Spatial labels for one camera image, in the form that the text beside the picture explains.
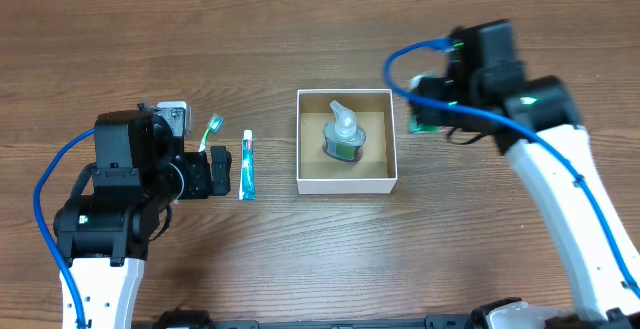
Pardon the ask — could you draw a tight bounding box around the blue toothpaste tube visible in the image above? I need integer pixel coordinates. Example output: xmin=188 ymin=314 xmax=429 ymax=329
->
xmin=239 ymin=129 xmax=256 ymax=200

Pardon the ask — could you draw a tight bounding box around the green white packet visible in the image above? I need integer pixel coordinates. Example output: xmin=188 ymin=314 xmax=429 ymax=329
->
xmin=409 ymin=116 xmax=446 ymax=134

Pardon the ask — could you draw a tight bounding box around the clear pump bottle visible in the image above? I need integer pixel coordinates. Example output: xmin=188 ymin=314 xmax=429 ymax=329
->
xmin=323 ymin=100 xmax=367 ymax=162

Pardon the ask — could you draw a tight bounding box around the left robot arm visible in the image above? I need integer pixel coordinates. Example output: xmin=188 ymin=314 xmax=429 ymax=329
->
xmin=54 ymin=103 xmax=232 ymax=328

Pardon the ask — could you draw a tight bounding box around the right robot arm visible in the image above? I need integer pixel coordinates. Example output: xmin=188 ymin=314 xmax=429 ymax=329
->
xmin=409 ymin=71 xmax=639 ymax=328

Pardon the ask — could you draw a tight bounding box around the green white toothbrush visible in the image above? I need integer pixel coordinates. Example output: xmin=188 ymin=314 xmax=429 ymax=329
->
xmin=198 ymin=113 xmax=224 ymax=152

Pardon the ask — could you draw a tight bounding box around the white cardboard box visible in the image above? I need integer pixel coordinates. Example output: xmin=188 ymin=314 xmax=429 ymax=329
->
xmin=296 ymin=89 xmax=398 ymax=194

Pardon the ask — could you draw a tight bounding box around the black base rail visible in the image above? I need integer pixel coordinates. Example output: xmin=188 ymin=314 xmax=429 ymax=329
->
xmin=159 ymin=298 xmax=551 ymax=329

